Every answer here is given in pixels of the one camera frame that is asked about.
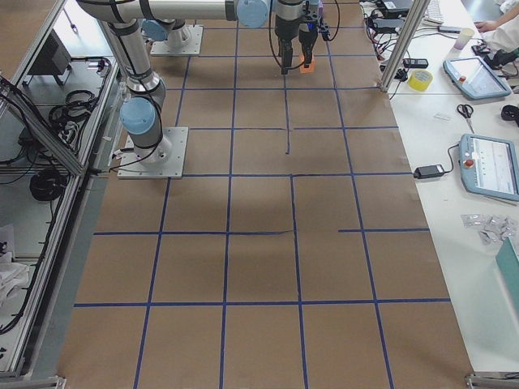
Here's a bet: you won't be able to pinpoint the black power adapter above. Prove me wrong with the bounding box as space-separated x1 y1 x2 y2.
413 165 445 179

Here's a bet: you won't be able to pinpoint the bag of screws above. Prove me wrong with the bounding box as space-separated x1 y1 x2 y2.
461 213 518 245

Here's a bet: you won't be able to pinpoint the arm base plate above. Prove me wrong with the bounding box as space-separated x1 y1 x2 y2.
117 127 189 179
151 24 204 57

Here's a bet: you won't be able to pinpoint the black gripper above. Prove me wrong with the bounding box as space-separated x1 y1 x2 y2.
274 1 329 75

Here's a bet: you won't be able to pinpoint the lower teach pendant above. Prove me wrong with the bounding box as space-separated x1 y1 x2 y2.
459 134 518 202

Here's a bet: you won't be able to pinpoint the teal board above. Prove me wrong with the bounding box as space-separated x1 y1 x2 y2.
495 237 519 306

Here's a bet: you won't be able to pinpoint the black control box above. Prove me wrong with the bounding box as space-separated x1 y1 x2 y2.
28 30 71 86

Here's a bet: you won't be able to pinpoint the yellow tape roll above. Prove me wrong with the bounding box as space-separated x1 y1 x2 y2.
408 69 433 92

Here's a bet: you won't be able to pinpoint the coiled black cable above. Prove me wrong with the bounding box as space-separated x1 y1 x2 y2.
29 167 67 202

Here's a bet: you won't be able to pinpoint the upper teach pendant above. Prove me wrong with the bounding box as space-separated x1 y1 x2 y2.
443 57 512 100

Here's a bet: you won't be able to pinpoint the black remote device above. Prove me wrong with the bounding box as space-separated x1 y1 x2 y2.
402 58 429 69

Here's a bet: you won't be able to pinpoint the black scissors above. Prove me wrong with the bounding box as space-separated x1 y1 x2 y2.
457 104 474 134

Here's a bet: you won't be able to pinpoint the teach pendant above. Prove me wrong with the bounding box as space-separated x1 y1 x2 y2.
443 57 512 100
459 134 518 202

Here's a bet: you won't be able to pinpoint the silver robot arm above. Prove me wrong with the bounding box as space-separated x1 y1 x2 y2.
78 1 329 167

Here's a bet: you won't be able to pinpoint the plastic cup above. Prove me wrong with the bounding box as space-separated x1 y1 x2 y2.
453 28 474 50

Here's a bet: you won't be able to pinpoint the person hand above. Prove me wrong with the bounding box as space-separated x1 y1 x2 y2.
474 20 500 32

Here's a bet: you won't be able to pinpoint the orange foam cube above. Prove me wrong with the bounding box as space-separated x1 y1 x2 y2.
299 57 315 74

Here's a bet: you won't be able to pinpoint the aluminium side frame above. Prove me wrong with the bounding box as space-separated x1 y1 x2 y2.
1 1 120 387

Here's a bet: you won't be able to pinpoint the aluminium frame post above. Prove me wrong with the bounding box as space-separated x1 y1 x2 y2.
379 0 430 92

